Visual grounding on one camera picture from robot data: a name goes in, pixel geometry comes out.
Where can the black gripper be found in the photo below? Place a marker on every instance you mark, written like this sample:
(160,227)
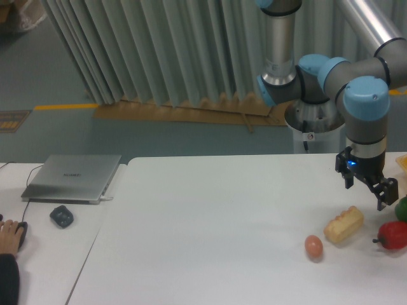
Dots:
(366,163)

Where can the black sleeved forearm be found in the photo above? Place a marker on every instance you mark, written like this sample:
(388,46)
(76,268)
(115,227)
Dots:
(10,280)

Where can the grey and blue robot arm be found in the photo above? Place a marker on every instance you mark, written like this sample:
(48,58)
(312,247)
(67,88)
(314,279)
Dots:
(356,95)

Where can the green bell pepper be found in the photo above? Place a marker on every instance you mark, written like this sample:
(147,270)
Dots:
(401,209)

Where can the red bell pepper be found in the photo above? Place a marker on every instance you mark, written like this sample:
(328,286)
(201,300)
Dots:
(392,235)

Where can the person's hand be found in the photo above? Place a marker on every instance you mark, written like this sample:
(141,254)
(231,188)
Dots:
(10,237)

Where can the yellow basket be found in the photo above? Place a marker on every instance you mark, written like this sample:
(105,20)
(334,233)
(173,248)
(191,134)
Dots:
(402,162)

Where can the bread loaf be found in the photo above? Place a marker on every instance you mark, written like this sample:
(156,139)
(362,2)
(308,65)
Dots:
(344,225)

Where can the brown egg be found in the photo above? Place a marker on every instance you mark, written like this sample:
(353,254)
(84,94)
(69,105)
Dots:
(313,246)

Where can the brown cardboard sheet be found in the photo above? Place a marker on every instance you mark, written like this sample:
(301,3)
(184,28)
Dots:
(250,112)

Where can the grey curtain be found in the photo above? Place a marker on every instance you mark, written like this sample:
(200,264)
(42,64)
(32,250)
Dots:
(174,53)

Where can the silver laptop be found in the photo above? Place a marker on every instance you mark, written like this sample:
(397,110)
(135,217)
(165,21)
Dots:
(73,178)

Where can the black controller gadget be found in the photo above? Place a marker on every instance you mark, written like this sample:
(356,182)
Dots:
(62,216)

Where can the black computer mouse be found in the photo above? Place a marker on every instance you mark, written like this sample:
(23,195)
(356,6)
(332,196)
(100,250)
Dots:
(24,227)

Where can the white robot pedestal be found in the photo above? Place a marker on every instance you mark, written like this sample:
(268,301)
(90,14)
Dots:
(316,128)

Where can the white laptop cable plug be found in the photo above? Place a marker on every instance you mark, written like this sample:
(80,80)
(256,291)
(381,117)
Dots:
(106,198)

